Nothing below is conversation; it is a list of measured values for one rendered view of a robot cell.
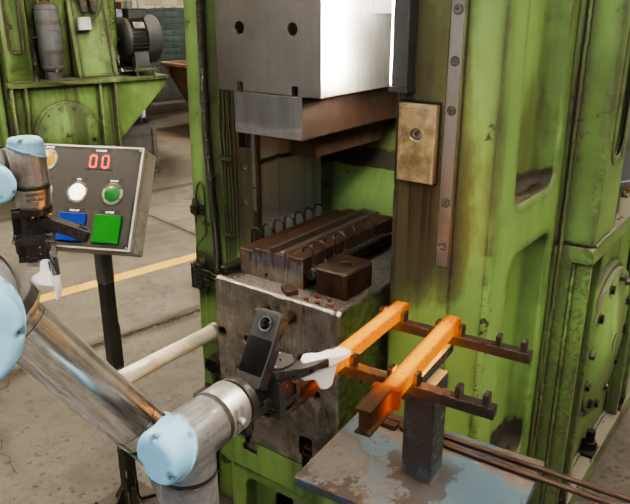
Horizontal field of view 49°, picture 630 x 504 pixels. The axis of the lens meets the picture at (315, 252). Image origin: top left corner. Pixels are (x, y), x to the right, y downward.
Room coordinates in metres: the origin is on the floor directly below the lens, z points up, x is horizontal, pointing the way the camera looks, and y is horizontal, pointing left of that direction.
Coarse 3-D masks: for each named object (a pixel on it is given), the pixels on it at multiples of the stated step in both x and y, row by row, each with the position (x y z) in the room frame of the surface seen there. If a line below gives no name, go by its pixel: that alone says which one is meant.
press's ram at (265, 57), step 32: (224, 0) 1.64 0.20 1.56; (256, 0) 1.58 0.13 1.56; (288, 0) 1.53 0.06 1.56; (320, 0) 1.48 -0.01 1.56; (352, 0) 1.57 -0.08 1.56; (384, 0) 1.61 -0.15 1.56; (224, 32) 1.64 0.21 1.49; (256, 32) 1.58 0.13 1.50; (288, 32) 1.53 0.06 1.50; (320, 32) 1.48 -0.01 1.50; (352, 32) 1.57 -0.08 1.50; (384, 32) 1.68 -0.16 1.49; (224, 64) 1.64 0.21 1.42; (256, 64) 1.59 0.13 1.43; (288, 64) 1.53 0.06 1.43; (320, 64) 1.48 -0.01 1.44; (352, 64) 1.58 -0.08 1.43; (384, 64) 1.69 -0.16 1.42; (320, 96) 1.48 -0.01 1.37
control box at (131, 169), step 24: (48, 144) 1.84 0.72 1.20; (48, 168) 1.80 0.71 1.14; (72, 168) 1.79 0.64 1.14; (96, 168) 1.78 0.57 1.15; (120, 168) 1.77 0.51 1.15; (144, 168) 1.78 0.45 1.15; (96, 192) 1.75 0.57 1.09; (120, 192) 1.73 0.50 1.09; (144, 192) 1.76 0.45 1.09; (144, 216) 1.75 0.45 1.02; (120, 240) 1.67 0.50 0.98
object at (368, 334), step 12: (384, 312) 1.25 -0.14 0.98; (396, 312) 1.25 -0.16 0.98; (408, 312) 1.29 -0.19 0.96; (372, 324) 1.19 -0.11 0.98; (384, 324) 1.19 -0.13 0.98; (360, 336) 1.14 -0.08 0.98; (372, 336) 1.15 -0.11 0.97; (348, 348) 1.09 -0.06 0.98; (360, 348) 1.12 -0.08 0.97; (348, 360) 1.08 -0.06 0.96; (336, 372) 1.04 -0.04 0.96; (300, 384) 0.96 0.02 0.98; (312, 384) 1.00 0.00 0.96; (300, 396) 0.97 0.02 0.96; (288, 408) 0.94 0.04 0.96
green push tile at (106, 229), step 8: (96, 216) 1.71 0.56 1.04; (104, 216) 1.70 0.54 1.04; (112, 216) 1.70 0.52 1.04; (120, 216) 1.69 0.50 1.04; (96, 224) 1.69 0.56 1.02; (104, 224) 1.69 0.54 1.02; (112, 224) 1.69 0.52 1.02; (120, 224) 1.69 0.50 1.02; (96, 232) 1.68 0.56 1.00; (104, 232) 1.68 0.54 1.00; (112, 232) 1.68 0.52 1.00; (120, 232) 1.68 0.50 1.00; (96, 240) 1.67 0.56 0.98; (104, 240) 1.67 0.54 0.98; (112, 240) 1.67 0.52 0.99
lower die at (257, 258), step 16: (304, 224) 1.82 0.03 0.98; (320, 224) 1.79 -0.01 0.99; (352, 224) 1.77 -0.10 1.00; (368, 224) 1.78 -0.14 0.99; (384, 224) 1.81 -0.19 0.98; (272, 240) 1.65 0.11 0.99; (288, 240) 1.62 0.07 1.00; (320, 240) 1.65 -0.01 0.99; (336, 240) 1.65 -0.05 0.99; (352, 240) 1.68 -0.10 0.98; (240, 256) 1.63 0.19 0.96; (256, 256) 1.60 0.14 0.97; (272, 256) 1.57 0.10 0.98; (288, 256) 1.54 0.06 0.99; (304, 256) 1.53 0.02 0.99; (320, 256) 1.57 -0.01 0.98; (256, 272) 1.60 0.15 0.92; (272, 272) 1.57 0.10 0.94; (288, 272) 1.54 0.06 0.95; (304, 272) 1.51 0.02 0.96; (304, 288) 1.51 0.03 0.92
